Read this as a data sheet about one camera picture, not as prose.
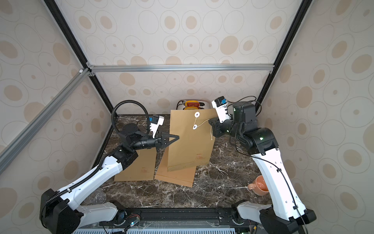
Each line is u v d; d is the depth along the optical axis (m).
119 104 0.48
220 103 0.51
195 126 0.64
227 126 0.51
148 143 0.58
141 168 0.91
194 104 0.97
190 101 1.00
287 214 0.36
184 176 0.87
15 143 0.53
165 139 0.60
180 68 0.90
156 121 0.57
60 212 0.38
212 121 0.62
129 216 0.73
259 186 0.83
